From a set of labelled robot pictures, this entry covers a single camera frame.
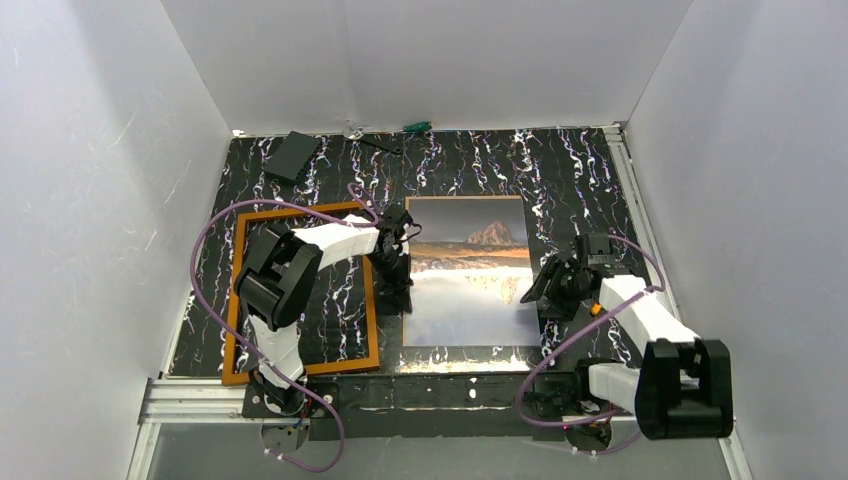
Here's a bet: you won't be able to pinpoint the orange wooden picture frame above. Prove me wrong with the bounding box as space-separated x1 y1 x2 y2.
221 208 380 386

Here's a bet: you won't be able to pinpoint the mountain landscape photo print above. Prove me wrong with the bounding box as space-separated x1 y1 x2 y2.
403 196 541 347

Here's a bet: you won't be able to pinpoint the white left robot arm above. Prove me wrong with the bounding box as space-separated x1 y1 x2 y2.
234 204 416 416

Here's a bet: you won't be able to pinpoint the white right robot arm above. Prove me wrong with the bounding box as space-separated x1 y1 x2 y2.
513 234 734 440

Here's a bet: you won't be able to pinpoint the black flat tool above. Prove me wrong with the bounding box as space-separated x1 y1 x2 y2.
359 136 403 155

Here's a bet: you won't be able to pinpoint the black rectangular box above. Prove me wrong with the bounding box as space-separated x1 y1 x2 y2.
264 131 322 185

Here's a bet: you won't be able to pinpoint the green handled screwdriver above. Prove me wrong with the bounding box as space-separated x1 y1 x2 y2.
402 121 432 134

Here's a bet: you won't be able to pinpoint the aluminium rail right side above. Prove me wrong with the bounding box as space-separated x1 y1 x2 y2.
601 124 686 327

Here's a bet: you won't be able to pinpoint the aluminium rail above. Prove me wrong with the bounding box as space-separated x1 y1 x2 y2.
601 124 686 327
142 375 738 425

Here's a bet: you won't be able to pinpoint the aluminium rail front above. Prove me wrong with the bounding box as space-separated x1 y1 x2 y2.
142 375 738 425

